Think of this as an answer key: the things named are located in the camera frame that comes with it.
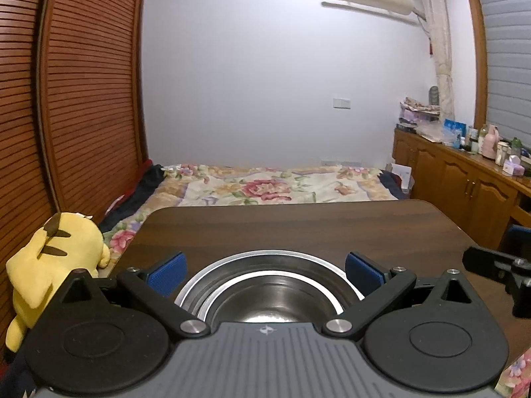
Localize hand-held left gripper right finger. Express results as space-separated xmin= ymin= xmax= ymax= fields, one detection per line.
xmin=321 ymin=251 xmax=479 ymax=340

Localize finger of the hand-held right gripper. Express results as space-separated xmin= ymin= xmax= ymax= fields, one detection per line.
xmin=462 ymin=245 xmax=531 ymax=283
xmin=508 ymin=225 xmax=531 ymax=258

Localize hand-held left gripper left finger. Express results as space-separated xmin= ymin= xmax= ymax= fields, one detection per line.
xmin=57 ymin=251 xmax=211 ymax=339

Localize medium steel bowl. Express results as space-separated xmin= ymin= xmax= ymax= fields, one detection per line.
xmin=206 ymin=271 xmax=345 ymax=324

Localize large steel bowl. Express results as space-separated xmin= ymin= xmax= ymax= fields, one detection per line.
xmin=174 ymin=250 xmax=366 ymax=324

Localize pale tissue box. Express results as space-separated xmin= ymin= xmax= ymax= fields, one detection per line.
xmin=502 ymin=155 xmax=526 ymax=176

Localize wooden cabinet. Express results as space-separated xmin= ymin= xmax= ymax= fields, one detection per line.
xmin=392 ymin=128 xmax=531 ymax=254

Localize dark cloth pile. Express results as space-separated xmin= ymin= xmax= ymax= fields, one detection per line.
xmin=100 ymin=160 xmax=167 ymax=233

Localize navy blanket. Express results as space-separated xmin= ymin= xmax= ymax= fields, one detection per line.
xmin=379 ymin=170 xmax=412 ymax=201

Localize pink thermos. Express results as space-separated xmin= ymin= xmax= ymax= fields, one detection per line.
xmin=482 ymin=124 xmax=500 ymax=159

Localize white paper bag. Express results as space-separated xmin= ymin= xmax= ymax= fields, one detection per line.
xmin=390 ymin=164 xmax=414 ymax=194

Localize yellow plush toy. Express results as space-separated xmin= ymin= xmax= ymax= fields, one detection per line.
xmin=5 ymin=211 xmax=112 ymax=351

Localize blue box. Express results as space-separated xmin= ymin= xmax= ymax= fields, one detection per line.
xmin=444 ymin=119 xmax=468 ymax=146

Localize clear plastic bag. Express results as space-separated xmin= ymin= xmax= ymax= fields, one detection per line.
xmin=417 ymin=122 xmax=453 ymax=144

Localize bottles and clutter on sideboard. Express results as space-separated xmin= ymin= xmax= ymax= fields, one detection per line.
xmin=397 ymin=97 xmax=440 ymax=132

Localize grey window blind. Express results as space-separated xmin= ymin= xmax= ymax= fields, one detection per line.
xmin=473 ymin=0 xmax=531 ymax=150

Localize wooden louvered wardrobe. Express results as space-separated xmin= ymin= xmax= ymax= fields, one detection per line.
xmin=0 ymin=0 xmax=150 ymax=267

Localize cream curtain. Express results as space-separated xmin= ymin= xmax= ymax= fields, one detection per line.
xmin=417 ymin=0 xmax=455 ymax=122

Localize wooden window frame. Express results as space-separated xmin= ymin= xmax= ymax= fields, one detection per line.
xmin=462 ymin=0 xmax=489 ymax=127

